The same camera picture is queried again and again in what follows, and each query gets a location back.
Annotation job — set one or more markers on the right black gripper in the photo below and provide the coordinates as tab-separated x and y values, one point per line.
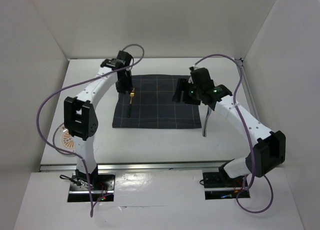
183	85

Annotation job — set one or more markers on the gold fork green handle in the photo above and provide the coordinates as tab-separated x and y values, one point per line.
132	94

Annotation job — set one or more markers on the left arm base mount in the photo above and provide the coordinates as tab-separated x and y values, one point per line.
102	189

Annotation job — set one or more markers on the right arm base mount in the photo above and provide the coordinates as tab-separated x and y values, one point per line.
217	188

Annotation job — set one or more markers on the dark checked cloth placemat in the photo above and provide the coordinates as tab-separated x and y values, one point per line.
152	105

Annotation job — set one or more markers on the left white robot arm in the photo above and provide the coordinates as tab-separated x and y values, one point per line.
80	116

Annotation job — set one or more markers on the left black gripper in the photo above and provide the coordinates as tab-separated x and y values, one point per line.
127	86

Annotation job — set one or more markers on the white orange patterned plate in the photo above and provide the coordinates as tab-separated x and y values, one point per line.
63	140

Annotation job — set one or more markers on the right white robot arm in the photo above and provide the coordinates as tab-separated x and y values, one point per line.
267	148

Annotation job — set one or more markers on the silver table knife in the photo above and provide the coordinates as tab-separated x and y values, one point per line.
206	120

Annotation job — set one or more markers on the aluminium frame rail right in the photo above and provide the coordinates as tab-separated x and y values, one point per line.
250	90

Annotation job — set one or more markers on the aluminium frame rail front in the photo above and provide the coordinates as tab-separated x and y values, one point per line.
139	166

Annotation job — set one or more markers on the aluminium frame rail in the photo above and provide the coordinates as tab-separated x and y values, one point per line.
139	166
250	90

